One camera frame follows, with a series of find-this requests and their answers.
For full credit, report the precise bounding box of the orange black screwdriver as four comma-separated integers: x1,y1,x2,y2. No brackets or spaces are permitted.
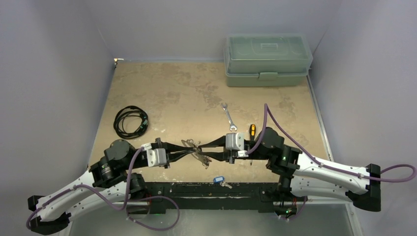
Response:
249,124,256,166

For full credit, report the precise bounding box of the green plastic toolbox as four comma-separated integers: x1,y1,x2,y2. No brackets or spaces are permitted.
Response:
224,33,313,87

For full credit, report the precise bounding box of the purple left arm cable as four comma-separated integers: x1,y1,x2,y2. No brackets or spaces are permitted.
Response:
26,147,146,230

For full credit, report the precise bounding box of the silver open-end wrench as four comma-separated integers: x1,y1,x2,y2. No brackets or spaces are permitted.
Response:
220,103,238,131

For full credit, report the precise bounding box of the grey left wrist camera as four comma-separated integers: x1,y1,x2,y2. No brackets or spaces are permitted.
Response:
146,148,167,167

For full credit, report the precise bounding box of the grey key holder plate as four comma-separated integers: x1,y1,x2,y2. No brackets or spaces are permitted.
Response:
181,139,212,169

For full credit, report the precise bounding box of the key with blue tag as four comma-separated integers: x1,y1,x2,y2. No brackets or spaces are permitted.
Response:
213,176,233,189

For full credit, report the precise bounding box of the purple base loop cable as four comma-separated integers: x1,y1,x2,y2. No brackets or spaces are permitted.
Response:
125,195,180,232

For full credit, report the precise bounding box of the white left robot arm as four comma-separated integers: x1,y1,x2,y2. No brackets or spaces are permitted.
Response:
26,139,196,235

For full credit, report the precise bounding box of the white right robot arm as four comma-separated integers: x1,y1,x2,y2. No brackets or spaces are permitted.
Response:
198,127,381,212

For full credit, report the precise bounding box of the coiled black cable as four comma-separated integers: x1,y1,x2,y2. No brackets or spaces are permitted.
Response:
113,105,149,140

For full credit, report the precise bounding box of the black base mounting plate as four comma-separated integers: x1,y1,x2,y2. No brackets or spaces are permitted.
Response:
116,181,308,216

